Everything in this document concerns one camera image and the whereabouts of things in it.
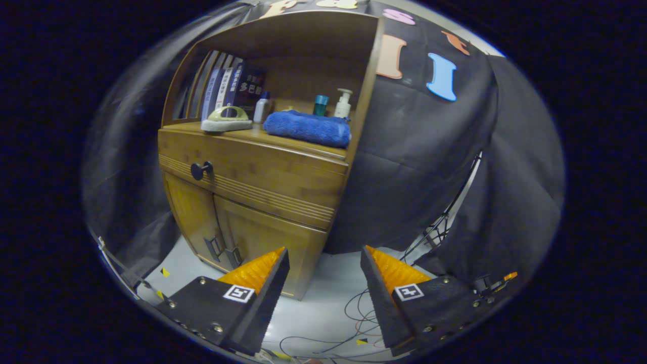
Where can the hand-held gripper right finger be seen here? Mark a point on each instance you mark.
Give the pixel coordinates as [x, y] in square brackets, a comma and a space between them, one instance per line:
[386, 303]

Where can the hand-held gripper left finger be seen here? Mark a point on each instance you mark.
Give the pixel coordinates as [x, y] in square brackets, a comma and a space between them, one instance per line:
[260, 308]

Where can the wooden drawer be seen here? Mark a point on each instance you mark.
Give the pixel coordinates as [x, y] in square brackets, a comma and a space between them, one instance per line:
[283, 177]

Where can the wooden countertop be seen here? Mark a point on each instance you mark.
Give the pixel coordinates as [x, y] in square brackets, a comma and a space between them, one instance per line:
[275, 140]

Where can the wooden cabinet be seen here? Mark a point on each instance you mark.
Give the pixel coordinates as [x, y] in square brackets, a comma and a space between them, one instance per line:
[313, 35]

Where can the black backdrop stand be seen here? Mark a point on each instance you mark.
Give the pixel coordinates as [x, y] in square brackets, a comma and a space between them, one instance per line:
[445, 217]

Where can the orange black tool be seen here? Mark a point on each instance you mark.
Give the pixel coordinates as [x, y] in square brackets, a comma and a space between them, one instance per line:
[508, 276]

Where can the blue folded towel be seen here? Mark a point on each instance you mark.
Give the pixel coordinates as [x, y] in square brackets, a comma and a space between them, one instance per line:
[308, 129]

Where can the small white blue-capped bottle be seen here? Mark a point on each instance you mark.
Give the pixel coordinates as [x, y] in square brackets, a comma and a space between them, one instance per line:
[261, 110]

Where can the white pump bottle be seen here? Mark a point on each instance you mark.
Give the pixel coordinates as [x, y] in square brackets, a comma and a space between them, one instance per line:
[342, 107]

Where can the teal cup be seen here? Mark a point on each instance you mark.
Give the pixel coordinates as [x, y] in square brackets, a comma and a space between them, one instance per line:
[320, 106]

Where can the lavender spine book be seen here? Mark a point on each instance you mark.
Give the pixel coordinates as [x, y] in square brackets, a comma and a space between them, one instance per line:
[210, 96]

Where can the white spine book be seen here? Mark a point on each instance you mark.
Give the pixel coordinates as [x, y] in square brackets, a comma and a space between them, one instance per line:
[224, 88]

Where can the blue spine black book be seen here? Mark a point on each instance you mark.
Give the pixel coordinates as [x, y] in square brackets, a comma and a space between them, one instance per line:
[250, 83]

